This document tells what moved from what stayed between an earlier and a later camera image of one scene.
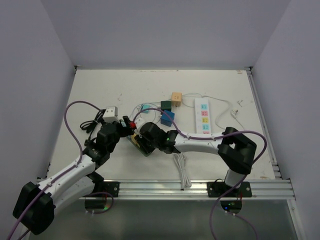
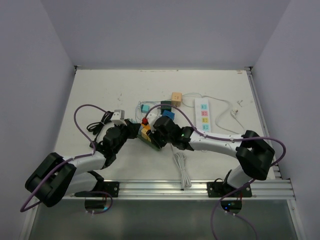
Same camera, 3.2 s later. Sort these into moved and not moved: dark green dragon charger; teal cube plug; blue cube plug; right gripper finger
Moved: right gripper finger
Not moved: dark green dragon charger; teal cube plug; blue cube plug
